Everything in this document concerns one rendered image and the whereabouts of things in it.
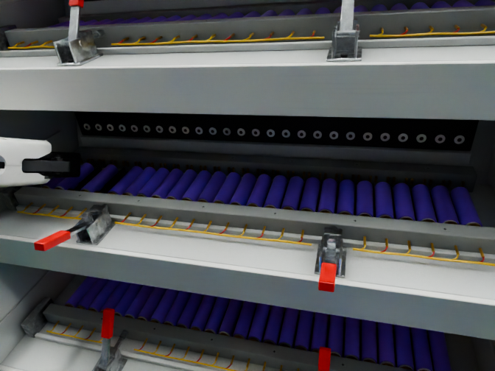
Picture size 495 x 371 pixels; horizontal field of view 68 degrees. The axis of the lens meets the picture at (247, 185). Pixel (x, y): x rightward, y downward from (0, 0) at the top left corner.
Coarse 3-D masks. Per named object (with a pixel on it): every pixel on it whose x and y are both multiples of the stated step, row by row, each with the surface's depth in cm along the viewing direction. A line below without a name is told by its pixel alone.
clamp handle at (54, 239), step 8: (88, 216) 41; (80, 224) 40; (88, 224) 41; (64, 232) 37; (72, 232) 38; (40, 240) 35; (48, 240) 35; (56, 240) 36; (64, 240) 37; (40, 248) 35; (48, 248) 35
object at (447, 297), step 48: (96, 144) 57; (144, 144) 55; (192, 144) 52; (240, 144) 50; (288, 144) 49; (0, 192) 47; (480, 192) 43; (0, 240) 44; (144, 240) 41; (192, 240) 40; (240, 240) 40; (192, 288) 39; (240, 288) 37; (288, 288) 35; (336, 288) 34; (384, 288) 33; (432, 288) 32; (480, 288) 32; (480, 336) 33
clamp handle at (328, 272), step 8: (328, 240) 34; (328, 248) 34; (328, 256) 33; (336, 256) 33; (328, 264) 31; (336, 264) 31; (320, 272) 29; (328, 272) 29; (320, 280) 28; (328, 280) 28; (320, 288) 28; (328, 288) 28
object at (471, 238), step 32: (32, 192) 47; (64, 192) 46; (128, 224) 42; (192, 224) 41; (224, 224) 41; (256, 224) 40; (288, 224) 38; (320, 224) 37; (352, 224) 37; (384, 224) 36; (416, 224) 36; (448, 224) 35; (416, 256) 34
